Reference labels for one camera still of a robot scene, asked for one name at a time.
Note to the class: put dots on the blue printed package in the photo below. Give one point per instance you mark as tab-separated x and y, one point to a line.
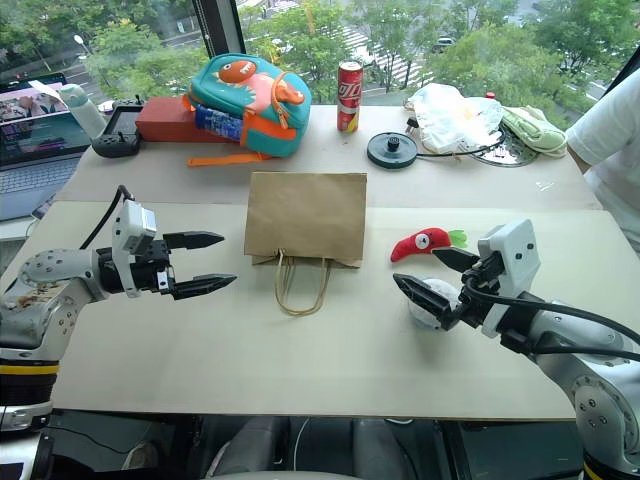
217	122

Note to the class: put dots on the white crumpled plastic bag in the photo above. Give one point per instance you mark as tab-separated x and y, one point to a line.
450	115

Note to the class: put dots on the white ball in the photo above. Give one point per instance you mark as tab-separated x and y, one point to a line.
443	290

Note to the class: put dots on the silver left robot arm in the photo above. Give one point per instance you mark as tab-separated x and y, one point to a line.
50	270

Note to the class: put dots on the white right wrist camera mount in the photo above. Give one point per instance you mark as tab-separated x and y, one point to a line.
515	245

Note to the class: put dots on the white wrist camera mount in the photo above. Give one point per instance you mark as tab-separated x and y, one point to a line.
132	220
515	245

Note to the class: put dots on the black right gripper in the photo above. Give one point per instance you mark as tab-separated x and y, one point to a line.
482	272

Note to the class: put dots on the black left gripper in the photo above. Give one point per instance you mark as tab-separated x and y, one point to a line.
150	272

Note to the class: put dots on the teal dinosaur kids backpack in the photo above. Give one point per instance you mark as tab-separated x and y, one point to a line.
260	90

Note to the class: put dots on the red soda can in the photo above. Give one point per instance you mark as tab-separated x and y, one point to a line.
350	95

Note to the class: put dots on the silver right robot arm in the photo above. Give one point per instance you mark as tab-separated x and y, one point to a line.
600	395

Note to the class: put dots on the round metal tray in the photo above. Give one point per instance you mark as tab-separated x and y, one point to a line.
505	156

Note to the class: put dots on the person in white shirt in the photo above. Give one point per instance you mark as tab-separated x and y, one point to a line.
610	130

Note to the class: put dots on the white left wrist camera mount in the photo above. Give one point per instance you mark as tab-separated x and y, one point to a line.
132	220

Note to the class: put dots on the red chili plush toy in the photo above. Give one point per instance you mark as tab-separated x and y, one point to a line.
415	245

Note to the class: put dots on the red rectangular box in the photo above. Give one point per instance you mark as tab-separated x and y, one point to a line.
165	120

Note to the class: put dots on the light green cloth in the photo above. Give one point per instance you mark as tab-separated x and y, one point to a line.
530	130

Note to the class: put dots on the black window frame post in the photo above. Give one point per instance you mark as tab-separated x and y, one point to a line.
222	25

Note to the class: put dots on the dark green round kettle base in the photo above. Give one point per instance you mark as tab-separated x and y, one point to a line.
392	152

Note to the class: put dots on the white bottle with green lid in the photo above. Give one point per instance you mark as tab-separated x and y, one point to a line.
82	112

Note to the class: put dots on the black remote controller with screen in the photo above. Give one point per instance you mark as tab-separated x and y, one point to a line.
120	142

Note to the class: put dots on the grey open laptop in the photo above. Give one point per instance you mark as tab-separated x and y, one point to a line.
30	170

